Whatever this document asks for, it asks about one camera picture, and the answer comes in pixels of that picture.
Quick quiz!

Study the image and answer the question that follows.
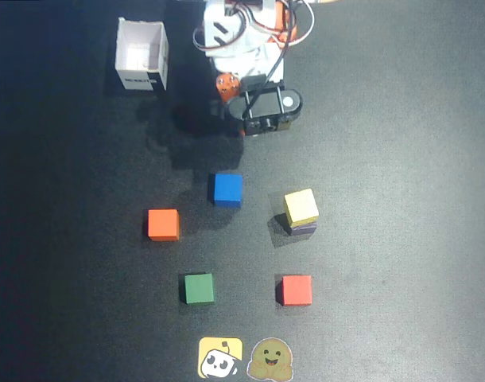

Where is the white open cardboard box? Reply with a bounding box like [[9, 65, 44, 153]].
[[114, 16, 171, 92]]

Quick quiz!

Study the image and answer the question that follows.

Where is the green wooden cube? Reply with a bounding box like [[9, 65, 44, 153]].
[[182, 272, 215, 306]]

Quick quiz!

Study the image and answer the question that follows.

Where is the hugging face emoji sticker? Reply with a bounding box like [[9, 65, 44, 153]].
[[246, 337, 294, 380]]

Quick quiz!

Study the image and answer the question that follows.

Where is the red wooden cube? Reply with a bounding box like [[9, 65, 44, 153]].
[[276, 274, 313, 307]]

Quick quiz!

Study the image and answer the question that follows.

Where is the yellow robot face sticker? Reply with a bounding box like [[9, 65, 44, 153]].
[[197, 337, 243, 379]]

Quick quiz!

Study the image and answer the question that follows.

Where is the purple wooden cube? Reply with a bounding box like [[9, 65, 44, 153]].
[[285, 219, 319, 237]]

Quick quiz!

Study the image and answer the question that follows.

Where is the blue wooden cube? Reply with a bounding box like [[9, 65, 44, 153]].
[[208, 173, 243, 209]]

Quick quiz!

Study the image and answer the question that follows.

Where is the white servo cable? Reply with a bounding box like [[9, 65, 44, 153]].
[[192, 0, 316, 52]]

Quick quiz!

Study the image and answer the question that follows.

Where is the black felt mat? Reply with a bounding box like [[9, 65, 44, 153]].
[[0, 0, 485, 382]]

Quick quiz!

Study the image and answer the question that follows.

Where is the orange wooden cube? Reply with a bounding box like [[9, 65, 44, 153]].
[[147, 209, 180, 242]]

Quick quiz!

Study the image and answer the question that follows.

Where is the yellow wooden cube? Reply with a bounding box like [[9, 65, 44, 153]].
[[283, 188, 320, 228]]

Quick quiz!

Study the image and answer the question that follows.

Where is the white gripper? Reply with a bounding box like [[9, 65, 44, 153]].
[[209, 42, 285, 137]]

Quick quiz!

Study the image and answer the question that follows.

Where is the black camera cable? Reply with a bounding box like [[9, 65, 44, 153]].
[[248, 7, 300, 120]]

